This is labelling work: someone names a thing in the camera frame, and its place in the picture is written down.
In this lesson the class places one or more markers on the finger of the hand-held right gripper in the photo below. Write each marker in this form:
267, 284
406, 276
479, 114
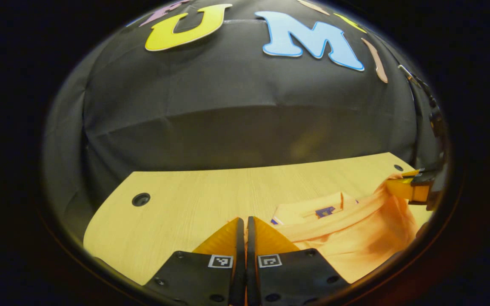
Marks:
411, 173
406, 189

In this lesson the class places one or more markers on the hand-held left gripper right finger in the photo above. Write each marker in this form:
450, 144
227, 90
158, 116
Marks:
251, 272

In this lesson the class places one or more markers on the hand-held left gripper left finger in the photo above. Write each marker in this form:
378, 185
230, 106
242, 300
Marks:
240, 272

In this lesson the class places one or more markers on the black table grommet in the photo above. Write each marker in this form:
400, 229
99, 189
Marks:
141, 199
398, 167

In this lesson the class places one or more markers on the orange T-shirt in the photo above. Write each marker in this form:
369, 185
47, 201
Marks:
355, 238

